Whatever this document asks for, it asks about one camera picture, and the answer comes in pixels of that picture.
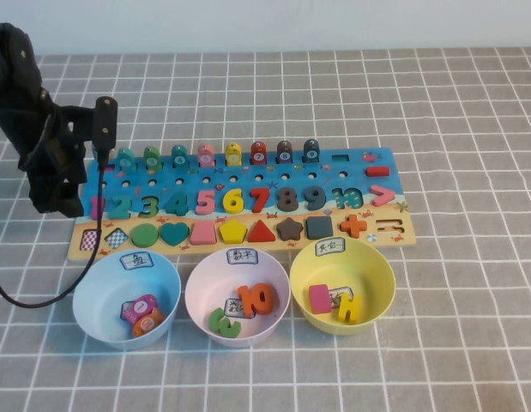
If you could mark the dark green wooden number three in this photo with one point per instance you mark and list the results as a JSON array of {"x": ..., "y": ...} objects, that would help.
[{"x": 152, "y": 206}]

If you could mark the orange plus sign piece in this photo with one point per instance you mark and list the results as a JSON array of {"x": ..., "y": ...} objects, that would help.
[{"x": 353, "y": 226}]

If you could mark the blue wooden number two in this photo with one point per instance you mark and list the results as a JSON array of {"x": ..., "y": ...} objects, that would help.
[{"x": 119, "y": 214}]

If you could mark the pink fish piece one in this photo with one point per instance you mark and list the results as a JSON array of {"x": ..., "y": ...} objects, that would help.
[{"x": 140, "y": 307}]

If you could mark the teal fish peg two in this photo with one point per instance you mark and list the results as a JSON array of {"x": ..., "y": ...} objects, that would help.
[{"x": 127, "y": 159}]

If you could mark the slate wooden square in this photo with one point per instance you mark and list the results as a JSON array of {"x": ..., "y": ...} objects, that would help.
[{"x": 319, "y": 228}]

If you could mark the yellow wooden number six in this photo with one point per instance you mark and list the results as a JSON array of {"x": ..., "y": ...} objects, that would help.
[{"x": 227, "y": 201}]

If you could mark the red wooden triangle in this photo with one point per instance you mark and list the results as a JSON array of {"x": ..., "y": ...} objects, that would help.
[{"x": 261, "y": 234}]

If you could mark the slate fish peg nine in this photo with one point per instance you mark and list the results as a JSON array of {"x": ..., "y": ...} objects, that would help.
[{"x": 311, "y": 151}]

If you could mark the brown wooden number eight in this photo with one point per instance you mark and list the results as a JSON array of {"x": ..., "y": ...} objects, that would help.
[{"x": 287, "y": 198}]

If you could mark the red minus sign piece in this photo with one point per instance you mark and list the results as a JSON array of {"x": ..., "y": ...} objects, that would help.
[{"x": 377, "y": 171}]

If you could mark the magenta wooden number one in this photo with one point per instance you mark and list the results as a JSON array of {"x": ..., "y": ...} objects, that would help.
[{"x": 94, "y": 208}]

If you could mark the orange fish piece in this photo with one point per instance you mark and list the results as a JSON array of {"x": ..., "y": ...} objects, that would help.
[{"x": 147, "y": 324}]

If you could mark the light blue bowl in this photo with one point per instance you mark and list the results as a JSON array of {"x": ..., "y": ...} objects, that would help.
[{"x": 102, "y": 300}]

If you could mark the pink fish peg five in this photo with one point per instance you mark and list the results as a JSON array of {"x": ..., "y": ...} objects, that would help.
[{"x": 206, "y": 156}]

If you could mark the pink wooden number five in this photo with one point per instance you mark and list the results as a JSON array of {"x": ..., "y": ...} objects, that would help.
[{"x": 205, "y": 201}]

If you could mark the light green wooden number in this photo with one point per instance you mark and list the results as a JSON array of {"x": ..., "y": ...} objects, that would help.
[{"x": 215, "y": 322}]

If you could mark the yellow equals sign piece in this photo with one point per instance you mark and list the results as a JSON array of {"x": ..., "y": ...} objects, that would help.
[{"x": 340, "y": 313}]

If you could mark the red fish peg seven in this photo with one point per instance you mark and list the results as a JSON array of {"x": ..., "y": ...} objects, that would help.
[{"x": 259, "y": 154}]

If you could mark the pink wooden rectangle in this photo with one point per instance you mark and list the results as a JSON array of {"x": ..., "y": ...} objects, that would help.
[{"x": 320, "y": 299}]

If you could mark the pink greater-than sign piece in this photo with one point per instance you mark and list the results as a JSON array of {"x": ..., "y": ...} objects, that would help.
[{"x": 387, "y": 195}]

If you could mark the green wooden circle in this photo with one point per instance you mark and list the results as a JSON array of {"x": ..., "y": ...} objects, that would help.
[{"x": 145, "y": 236}]

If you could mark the slate wooden number nine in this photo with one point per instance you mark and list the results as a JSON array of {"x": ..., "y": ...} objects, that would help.
[{"x": 321, "y": 197}]

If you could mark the yellow wooden pentagon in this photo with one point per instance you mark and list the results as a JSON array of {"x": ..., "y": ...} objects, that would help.
[{"x": 233, "y": 233}]

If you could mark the light yellow bowl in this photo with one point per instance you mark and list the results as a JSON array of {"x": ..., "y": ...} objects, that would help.
[{"x": 368, "y": 274}]

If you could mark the brown wooden star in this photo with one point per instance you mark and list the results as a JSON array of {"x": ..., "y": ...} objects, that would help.
[{"x": 290, "y": 229}]

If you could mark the brown fish peg eight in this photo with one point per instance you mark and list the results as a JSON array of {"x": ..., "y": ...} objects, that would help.
[{"x": 284, "y": 153}]

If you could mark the orange wooden number ten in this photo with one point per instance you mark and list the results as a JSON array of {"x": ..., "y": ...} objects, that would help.
[{"x": 248, "y": 300}]

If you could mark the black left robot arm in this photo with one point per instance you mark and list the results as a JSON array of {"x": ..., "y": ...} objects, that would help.
[{"x": 12, "y": 86}]

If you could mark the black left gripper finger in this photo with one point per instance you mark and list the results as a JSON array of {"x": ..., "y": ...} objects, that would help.
[
  {"x": 78, "y": 201},
  {"x": 42, "y": 195}
]

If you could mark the teal wooden number four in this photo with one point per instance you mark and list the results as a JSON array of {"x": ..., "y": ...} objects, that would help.
[{"x": 179, "y": 206}]

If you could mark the red wooden number seven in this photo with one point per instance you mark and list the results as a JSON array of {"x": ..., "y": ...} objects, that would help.
[{"x": 261, "y": 193}]

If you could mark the pink wooden trapezoid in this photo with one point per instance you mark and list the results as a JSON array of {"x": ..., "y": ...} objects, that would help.
[{"x": 203, "y": 234}]

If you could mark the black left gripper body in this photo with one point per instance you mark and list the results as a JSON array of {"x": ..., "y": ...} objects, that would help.
[{"x": 50, "y": 159}]

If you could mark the colourful wooden puzzle board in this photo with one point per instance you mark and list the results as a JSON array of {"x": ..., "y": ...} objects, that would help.
[{"x": 271, "y": 172}]

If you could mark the teal wooden heart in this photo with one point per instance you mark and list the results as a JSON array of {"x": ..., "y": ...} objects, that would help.
[{"x": 175, "y": 235}]

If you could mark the grey grid tablecloth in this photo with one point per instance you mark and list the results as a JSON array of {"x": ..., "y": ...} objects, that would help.
[{"x": 462, "y": 300}]

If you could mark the handwritten paper label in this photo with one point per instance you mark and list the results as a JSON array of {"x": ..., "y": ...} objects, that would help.
[
  {"x": 330, "y": 247},
  {"x": 125, "y": 307},
  {"x": 233, "y": 307},
  {"x": 338, "y": 294},
  {"x": 137, "y": 261},
  {"x": 243, "y": 256}
]

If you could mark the green fish peg three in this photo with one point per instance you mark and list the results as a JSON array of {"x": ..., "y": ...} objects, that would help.
[{"x": 151, "y": 159}]

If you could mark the teal fish peg four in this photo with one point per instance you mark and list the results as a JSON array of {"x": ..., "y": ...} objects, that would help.
[{"x": 179, "y": 158}]

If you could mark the yellow fish peg six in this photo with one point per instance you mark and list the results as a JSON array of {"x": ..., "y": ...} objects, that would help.
[{"x": 233, "y": 155}]

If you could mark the light pink bowl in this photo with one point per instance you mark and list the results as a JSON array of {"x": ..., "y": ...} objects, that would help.
[{"x": 209, "y": 283}]

